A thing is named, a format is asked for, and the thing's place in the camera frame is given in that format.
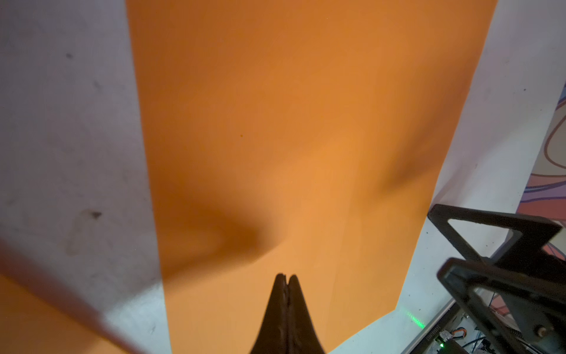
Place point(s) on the orange paper sheet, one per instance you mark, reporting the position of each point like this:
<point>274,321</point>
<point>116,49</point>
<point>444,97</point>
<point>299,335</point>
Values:
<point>295,137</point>
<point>40,315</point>

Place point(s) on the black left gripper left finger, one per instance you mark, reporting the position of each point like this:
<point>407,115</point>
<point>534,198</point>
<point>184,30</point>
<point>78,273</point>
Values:
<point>273,335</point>

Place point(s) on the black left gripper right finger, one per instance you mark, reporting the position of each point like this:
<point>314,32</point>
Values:
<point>301,335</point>

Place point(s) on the aluminium frame rail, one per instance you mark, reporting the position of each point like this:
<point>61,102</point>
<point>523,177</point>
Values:
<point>431,332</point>

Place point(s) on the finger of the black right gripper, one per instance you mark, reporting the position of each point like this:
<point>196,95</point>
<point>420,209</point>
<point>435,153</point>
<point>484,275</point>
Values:
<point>537,305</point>
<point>528,235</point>

